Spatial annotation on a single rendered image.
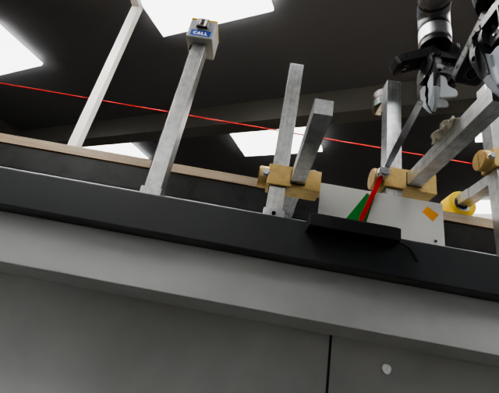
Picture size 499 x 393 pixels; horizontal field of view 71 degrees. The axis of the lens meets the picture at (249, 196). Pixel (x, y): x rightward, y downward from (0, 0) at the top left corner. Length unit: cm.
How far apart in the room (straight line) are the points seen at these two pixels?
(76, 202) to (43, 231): 9
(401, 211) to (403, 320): 22
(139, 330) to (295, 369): 37
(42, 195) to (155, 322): 38
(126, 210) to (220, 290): 24
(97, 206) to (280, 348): 52
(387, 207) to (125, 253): 55
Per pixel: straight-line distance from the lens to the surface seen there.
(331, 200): 76
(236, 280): 70
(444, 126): 74
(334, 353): 92
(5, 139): 125
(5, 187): 85
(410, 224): 80
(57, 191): 80
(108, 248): 76
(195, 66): 95
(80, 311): 97
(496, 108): 65
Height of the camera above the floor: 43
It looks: 25 degrees up
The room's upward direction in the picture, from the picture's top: 11 degrees clockwise
